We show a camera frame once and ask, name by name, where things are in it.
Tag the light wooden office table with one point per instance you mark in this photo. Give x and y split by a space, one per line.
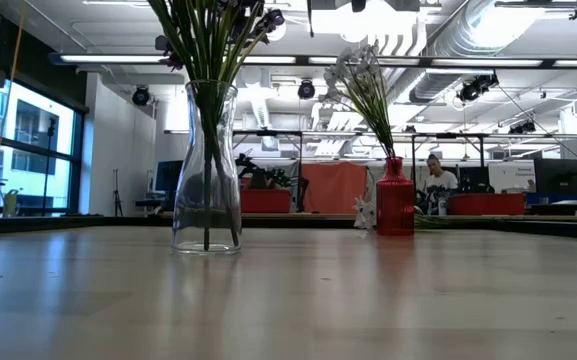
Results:
293 216

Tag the red plastic bin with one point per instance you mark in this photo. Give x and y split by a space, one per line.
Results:
488 204
265 201

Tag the black light stand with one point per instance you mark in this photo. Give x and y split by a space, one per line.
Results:
49 160

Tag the white sign board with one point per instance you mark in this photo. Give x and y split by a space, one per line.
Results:
510 176

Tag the orange cloth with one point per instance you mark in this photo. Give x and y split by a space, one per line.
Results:
333 187

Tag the black computer monitor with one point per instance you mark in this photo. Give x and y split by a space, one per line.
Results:
168 175
558 176

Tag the thin black tripod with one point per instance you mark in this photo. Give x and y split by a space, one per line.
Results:
117 195

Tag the silver ventilation duct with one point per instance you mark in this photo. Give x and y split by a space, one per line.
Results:
468 35

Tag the red ribbed vase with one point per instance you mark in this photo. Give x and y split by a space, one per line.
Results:
395 205

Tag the black ceiling spot lamp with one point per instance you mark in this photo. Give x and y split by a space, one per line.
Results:
141 96
473 90
306 90
520 128

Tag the purple artificial flower bunch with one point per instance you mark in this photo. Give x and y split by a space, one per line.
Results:
268 22
207 150

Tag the clear glass vase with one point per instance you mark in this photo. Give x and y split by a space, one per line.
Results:
188 225

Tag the person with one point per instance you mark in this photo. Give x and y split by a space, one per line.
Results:
440 182

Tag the black background robot arm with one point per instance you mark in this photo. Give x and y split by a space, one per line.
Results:
260 175

